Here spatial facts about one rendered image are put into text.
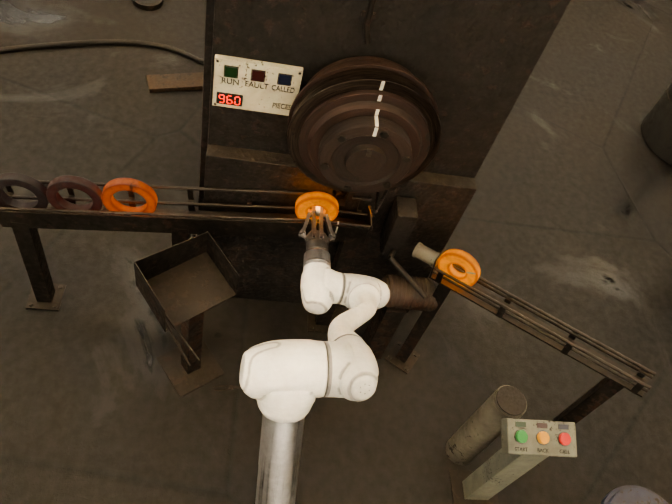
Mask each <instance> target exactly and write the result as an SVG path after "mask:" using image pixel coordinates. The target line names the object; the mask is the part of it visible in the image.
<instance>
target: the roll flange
mask: <svg viewBox="0 0 672 504"><path fill-rule="evenodd" d="M357 68H377V69H384V70H389V71H392V72H396V73H398V74H401V75H403V76H405V77H407V78H409V79H411V80H412V81H414V82H415V83H416V84H418V85H419V86H420V87H421V88H422V89H423V90H424V91H425V92H426V93H427V95H428V96H429V98H430V100H431V102H432V104H433V106H434V109H435V110H436V112H437V114H438V117H439V113H438V107H437V104H436V101H435V99H434V97H433V95H432V93H431V92H430V90H429V89H428V88H427V87H426V85H425V84H424V83H423V82H421V81H420V80H419V79H418V78H416V77H415V76H414V75H413V74H412V73H411V72H410V71H409V70H407V69H406V68H405V67H403V66H402V65H400V64H398V63H396V62H394V61H391V60H388V59H385V58H380V57H374V56H357V57H350V58H345V59H342V60H339V61H336V62H334V63H332V64H329V65H328V66H326V67H324V68H323V69H321V70H320V71H319V72H317V73H316V74H315V75H314V76H313V77H312V78H311V79H310V80H309V82H308V83H307V85H306V86H305V87H304V88H303V89H302V90H301V91H300V92H299V93H298V95H297V96H296V98H295V99H294V101H293V103H292V106H291V108H290V111H289V116H288V127H289V124H290V121H291V119H292V115H293V111H294V109H295V106H296V105H297V103H298V101H299V100H300V98H301V97H302V96H303V94H304V93H305V92H306V91H307V90H308V89H309V88H311V87H312V86H313V85H314V84H316V83H317V82H319V81H320V80H322V79H324V78H326V77H328V76H330V75H333V74H335V73H338V72H341V71H345V70H350V69H357Z"/></svg>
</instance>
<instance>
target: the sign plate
mask: <svg viewBox="0 0 672 504"><path fill-rule="evenodd" d="M225 66H228V67H234V68H238V69H237V78H232V77H225ZM253 70H254V71H261V72H265V74H264V81H263V82H259V81H252V71H253ZM279 74H281V75H288V76H291V82H290V86H286V85H279V84H278V80H279ZM302 74H303V67H298V66H292V65H285V64H278V63H272V62H265V61H259V60H252V59H246V58H239V57H232V56H226V55H219V54H215V61H214V80H213V99H212V105H214V106H222V107H229V108H236V109H243V110H250V111H258V112H265V113H272V114H279V115H286V116H289V111H290V108H291V106H292V103H293V101H294V99H295V98H296V96H297V95H298V93H299V90H300V85H301V80H302ZM220 94H223V95H224V96H225V102H223V99H220V98H224V96H223V95H220ZM219 95H220V98H219ZM228 95H230V96H232V97H230V96H228ZM227 96H228V99H231V100H232V103H231V100H228V99H227ZM236 96H237V97H239V98H241V99H240V101H239V98H237V97H236ZM235 97H236V100H234V98H235ZM226 100H228V101H227V103H231V104H227V103H226ZM234 101H235V104H239V102H240V105H235V104H234ZM220 102H223V103H220Z"/></svg>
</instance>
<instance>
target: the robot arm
mask: <svg viewBox="0 0 672 504"><path fill-rule="evenodd" d="M316 216H319V230H316ZM309 218H311V231H310V232H309V233H308V234H307V235H306V228H307V225H308V222H309ZM323 219H324V222H325V225H326V229H327V232H328V235H329V236H327V235H326V234H325V233H324V228H323ZM298 237H302V238H304V239H305V242H306V252H305V254H304V262H303V273H302V275H301V298H302V303H303V306H304V308H305V309H306V310H307V311H308V312H310V313H312V314H324V313H326V312H327V311H328V310H329V309H330V307H331V306H332V304H342V305H345V306H346V307H347V308H349V310H348V311H346V312H344V313H342V314H340V315H338V316H337V317H336V318H335V319H334V320H333V321H332V322H331V324H330V326H329V328H328V341H315V340H310V339H286V340H274V341H268V342H264V343H261V344H258V345H255V346H253V347H251V348H249V349H248V350H247V351H245V353H244V354H243V356H242V360H241V366H240V376H239V382H240V386H241V388H242V389H243V392H244V393H245V394H246V395H248V396H249V397H251V398H253V399H256V400H257V404H258V407H259V409H260V411H261V412H262V414H263V415H262V427H261V438H260V449H259V461H258V477H257V488H256V499H255V504H295V498H296V489H297V480H298V472H299V463H300V454H301V445H302V436H303V428H304V419H305V416H306V415H307V414H308V413H309V411H310V409H311V407H312V405H313V403H314V402H315V399H316V398H321V397H336V398H345V399H347V400H351V401H358V402H359V401H365V400H367V399H369V398H370V397H371V396H372V395H373V394H374V393H375V391H376V387H377V382H378V375H379V370H378V365H377V361H376V359H375V356H374V354H373V352H372V350H371V349H370V347H369V346H368V345H367V344H366V343H365V342H364V340H363V339H362V338H361V337H360V336H359V335H357V334H356V333H355V332H354V330H356V329H357V328H358V327H360V326H361V325H363V324H364V323H365V322H367V321H368V320H369V319H371V318H372V317H373V316H374V314H375V313H376V310H377V309H380V308H382V307H384V306H385V305H386V304H387V303H388V301H389V298H390V290H389V288H388V286H387V284H386V283H384V282H383V281H381V280H379V279H377V278H374V277H371V276H366V275H360V274H352V273H350V274H347V273H340V272H337V271H334V270H332V269H331V263H330V253H329V252H328V244H329V242H330V241H331V240H332V241H334V240H335V238H336V234H335V233H334V232H333V229H332V225H331V222H330V219H329V215H328V214H324V213H323V207H320V206H313V207H312V212H308V213H307V216H306V219H305V222H304V225H303V228H302V229H301V230H300V231H299V235H298Z"/></svg>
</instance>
